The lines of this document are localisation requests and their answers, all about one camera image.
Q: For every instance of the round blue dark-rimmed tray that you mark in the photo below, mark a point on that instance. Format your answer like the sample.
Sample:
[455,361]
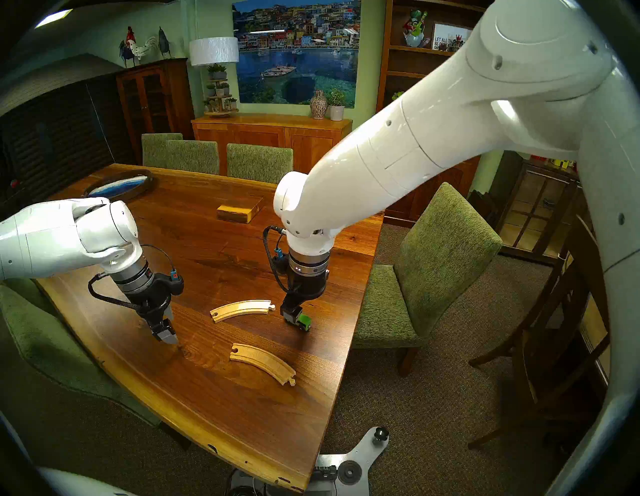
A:
[120,186]

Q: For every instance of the patterned ceramic vase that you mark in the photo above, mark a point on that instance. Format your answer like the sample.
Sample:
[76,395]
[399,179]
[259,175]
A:
[318,105]

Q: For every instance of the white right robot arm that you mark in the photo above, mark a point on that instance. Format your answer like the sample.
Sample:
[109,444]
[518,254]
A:
[400,150]

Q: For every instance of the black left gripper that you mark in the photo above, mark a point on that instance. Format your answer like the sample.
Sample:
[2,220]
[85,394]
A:
[160,292]

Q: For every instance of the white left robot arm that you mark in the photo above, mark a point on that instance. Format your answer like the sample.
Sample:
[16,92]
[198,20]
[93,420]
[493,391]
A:
[50,235]

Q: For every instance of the dark wooden slat chair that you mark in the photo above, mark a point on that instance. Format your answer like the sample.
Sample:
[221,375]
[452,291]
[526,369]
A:
[545,340]

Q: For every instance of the wooden planter with succulents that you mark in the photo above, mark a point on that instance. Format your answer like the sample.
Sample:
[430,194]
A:
[397,95]

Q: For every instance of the tiered stand with small plants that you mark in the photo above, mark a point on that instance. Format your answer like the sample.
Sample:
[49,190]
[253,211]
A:
[219,90]

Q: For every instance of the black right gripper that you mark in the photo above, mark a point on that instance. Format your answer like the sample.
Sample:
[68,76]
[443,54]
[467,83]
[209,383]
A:
[307,287]

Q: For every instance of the dark glass-door wooden cabinet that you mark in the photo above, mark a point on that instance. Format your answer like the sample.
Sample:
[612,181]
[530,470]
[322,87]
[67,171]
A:
[150,100]

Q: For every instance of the dark window blinds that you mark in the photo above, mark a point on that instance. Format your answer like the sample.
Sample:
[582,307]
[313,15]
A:
[55,140]

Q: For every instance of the light wooden sideboard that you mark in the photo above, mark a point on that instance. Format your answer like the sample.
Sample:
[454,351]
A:
[250,135]

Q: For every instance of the potted plant in white pot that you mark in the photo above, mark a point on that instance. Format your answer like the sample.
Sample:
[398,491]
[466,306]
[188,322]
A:
[336,107]

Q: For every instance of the green upholstered dining chair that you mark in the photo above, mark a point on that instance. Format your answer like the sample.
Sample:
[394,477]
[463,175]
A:
[440,250]
[260,162]
[195,157]
[45,350]
[155,147]

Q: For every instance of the pale curved wooden track piece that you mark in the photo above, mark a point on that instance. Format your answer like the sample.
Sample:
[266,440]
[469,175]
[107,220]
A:
[240,308]

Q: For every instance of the white drum lamp shade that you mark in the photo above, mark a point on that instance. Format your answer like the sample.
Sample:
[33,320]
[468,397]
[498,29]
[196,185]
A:
[214,51]

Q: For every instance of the blue bird figurine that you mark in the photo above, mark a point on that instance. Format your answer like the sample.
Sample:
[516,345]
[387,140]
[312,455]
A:
[125,54]

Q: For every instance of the green toy train car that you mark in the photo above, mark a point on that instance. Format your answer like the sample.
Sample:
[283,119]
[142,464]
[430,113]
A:
[305,323]

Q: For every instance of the grey bird figurine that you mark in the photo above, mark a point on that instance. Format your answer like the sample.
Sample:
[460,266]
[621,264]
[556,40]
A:
[164,44]

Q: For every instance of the colourful frog figurine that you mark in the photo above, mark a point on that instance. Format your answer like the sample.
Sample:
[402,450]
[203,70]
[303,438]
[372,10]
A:
[415,30]

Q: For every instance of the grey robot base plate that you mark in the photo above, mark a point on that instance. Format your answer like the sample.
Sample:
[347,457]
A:
[350,470]

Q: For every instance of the small wooden box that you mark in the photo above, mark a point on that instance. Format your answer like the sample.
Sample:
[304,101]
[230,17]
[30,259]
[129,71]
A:
[239,210]

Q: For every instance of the harbour town wall painting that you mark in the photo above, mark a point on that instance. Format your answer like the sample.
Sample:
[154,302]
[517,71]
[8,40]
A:
[295,55]

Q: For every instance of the framed text sign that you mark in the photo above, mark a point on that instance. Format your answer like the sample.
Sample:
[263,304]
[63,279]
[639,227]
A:
[447,37]

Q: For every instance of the yellow curved wooden track piece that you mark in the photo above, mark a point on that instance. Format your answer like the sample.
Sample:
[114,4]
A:
[262,361]

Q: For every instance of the white rooster figurine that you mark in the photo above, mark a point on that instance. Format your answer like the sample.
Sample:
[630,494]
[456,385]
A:
[137,47]

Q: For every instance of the white robot torso shell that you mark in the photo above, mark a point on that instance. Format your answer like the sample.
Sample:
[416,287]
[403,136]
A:
[75,482]

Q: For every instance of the ceiling light panel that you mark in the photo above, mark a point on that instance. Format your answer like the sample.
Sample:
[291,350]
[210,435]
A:
[52,18]

